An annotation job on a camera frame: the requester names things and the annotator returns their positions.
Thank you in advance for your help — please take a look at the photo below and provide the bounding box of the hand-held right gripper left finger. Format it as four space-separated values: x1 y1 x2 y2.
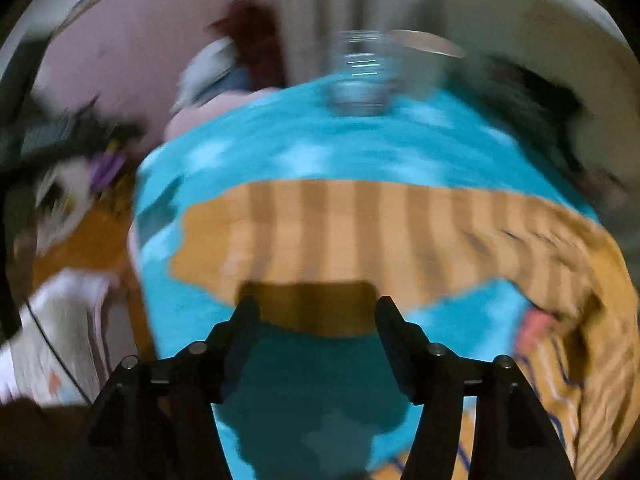
87 296 261 480

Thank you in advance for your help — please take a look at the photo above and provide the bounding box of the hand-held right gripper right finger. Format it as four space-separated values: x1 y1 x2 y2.
376 296 576 480

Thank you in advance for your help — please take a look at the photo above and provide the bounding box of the yellow striped sweater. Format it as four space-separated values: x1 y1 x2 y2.
170 179 640 480

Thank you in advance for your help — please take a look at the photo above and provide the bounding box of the white floral quilt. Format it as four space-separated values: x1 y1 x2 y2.
0 270 143 406

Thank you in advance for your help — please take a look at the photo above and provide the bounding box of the blue cartoon printed mat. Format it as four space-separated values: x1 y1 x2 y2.
127 72 601 480

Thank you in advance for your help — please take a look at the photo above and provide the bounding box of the purple item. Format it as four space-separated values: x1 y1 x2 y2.
89 152 127 192

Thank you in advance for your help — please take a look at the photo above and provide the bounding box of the clear drinking glass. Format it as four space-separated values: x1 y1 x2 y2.
325 30 396 116

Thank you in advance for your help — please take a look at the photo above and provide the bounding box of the dark red cloth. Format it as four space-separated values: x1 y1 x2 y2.
205 0 287 92

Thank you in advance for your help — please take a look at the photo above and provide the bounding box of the beige curtain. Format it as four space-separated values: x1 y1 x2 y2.
225 0 431 86

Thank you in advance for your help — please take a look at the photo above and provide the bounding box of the black cable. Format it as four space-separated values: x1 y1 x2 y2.
20 300 95 406

